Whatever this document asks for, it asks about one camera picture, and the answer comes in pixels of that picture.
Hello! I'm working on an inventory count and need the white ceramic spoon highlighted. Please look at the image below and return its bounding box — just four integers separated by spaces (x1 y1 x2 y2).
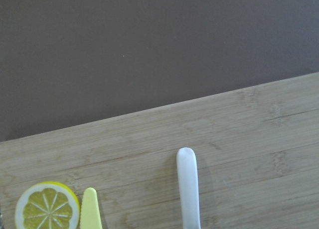
176 147 201 229

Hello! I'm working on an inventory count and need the bamboo cutting board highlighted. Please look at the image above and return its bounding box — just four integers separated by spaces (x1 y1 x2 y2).
0 73 319 229

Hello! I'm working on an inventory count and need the yellow toy knife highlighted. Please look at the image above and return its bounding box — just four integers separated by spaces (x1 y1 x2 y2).
80 187 103 229

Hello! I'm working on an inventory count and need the yellow lemon slice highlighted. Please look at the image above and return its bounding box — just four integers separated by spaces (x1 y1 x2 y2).
14 181 80 229

